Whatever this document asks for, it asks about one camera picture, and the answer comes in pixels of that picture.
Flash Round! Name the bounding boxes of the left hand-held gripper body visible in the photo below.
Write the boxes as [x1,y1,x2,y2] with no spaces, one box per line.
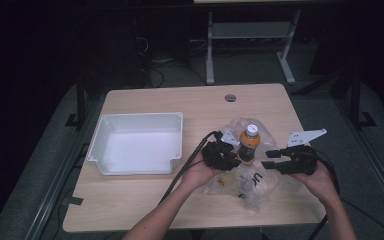
[201,129,241,171]

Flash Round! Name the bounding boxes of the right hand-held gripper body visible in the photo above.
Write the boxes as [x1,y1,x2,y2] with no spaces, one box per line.
[286,128,328,177]

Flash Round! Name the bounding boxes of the orange juice bottle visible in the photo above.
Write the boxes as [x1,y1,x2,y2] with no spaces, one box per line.
[237,124,262,166]

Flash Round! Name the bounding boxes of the clear plastic bag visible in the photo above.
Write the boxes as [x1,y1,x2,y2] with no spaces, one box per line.
[202,117,311,215]

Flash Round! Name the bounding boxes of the white plastic tray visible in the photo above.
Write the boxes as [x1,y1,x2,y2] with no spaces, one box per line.
[86,111,184,176]

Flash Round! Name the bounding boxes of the person's left hand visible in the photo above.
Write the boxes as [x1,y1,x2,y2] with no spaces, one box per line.
[179,153,229,192]

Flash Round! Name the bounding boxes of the person's right hand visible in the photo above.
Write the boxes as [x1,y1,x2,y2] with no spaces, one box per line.
[289,162,342,205]

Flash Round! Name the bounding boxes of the black metal stand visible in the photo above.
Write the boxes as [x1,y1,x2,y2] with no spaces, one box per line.
[64,75,88,130]
[348,68,378,130]

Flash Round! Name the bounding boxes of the dark tape strip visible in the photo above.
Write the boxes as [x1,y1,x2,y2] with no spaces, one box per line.
[67,196,85,207]

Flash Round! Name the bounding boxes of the left hand-held gripper cable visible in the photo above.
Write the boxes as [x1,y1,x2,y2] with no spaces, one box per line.
[158,130,224,205]

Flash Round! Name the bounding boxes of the hand-held gripper cable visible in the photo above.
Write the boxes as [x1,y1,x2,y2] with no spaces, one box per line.
[158,130,224,205]
[308,148,344,240]

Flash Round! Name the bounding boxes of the right hand-held gripper cable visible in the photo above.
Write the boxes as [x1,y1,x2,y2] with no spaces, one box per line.
[308,148,344,240]

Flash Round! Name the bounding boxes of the grey metal rail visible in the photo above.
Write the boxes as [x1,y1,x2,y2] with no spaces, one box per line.
[334,98,384,218]
[23,99,106,240]

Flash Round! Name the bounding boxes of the floor cables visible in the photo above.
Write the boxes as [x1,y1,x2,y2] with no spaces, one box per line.
[136,33,209,88]

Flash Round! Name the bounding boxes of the white metal desk frame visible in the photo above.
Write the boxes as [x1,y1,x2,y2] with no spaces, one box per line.
[193,0,303,86]

